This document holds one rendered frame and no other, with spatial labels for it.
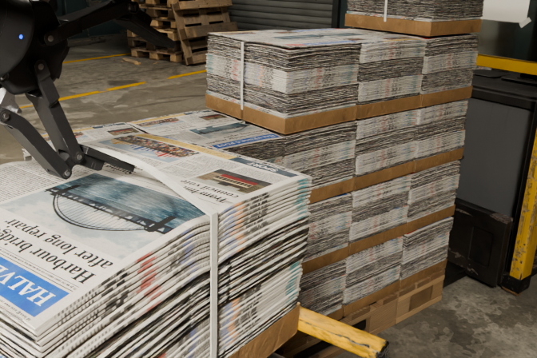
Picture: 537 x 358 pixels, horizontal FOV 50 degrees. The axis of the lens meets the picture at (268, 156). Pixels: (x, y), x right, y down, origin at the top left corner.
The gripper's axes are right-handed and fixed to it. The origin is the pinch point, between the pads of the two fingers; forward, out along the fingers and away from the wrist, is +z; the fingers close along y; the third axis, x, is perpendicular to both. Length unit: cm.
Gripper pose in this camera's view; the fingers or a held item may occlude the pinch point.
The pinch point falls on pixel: (139, 99)
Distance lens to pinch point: 63.3
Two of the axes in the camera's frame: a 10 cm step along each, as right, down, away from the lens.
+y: -3.0, 9.5, -0.8
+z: 4.8, 2.2, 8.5
